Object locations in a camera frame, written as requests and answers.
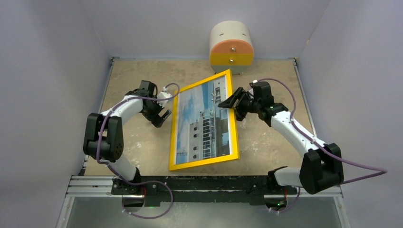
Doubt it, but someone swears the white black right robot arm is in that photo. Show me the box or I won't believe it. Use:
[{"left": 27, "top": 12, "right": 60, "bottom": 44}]
[{"left": 218, "top": 80, "right": 344, "bottom": 195}]

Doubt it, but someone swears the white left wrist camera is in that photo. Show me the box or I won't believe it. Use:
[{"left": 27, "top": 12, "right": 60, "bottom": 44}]
[{"left": 157, "top": 87, "right": 173, "bottom": 102}]

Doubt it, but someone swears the yellow wooden picture frame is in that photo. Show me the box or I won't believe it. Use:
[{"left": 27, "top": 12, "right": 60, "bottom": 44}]
[{"left": 169, "top": 69, "right": 240, "bottom": 171}]

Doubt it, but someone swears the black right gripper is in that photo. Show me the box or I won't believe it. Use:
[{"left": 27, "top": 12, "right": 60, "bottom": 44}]
[{"left": 218, "top": 88, "right": 261, "bottom": 122}]

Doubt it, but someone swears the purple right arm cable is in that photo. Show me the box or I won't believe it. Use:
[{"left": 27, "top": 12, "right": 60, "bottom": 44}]
[{"left": 255, "top": 78, "right": 388, "bottom": 215}]

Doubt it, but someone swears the building and sky photo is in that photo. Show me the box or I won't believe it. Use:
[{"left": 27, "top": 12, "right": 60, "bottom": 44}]
[{"left": 174, "top": 76, "right": 231, "bottom": 165}]

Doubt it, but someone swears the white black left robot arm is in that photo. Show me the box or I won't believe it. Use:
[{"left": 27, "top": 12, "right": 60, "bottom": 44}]
[{"left": 83, "top": 80, "right": 179, "bottom": 194}]

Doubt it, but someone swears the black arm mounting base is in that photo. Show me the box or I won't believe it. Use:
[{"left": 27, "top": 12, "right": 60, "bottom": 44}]
[{"left": 111, "top": 175, "right": 297, "bottom": 207}]

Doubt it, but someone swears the aluminium rail frame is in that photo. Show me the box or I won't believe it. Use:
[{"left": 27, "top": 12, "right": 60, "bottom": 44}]
[{"left": 60, "top": 59, "right": 349, "bottom": 228}]

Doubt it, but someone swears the round pastel drawer cabinet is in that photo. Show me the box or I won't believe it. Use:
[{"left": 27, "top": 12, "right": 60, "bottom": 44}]
[{"left": 209, "top": 20, "right": 254, "bottom": 75}]

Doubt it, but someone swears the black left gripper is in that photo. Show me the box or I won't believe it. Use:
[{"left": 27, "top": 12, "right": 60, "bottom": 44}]
[{"left": 142, "top": 96, "right": 170, "bottom": 127}]

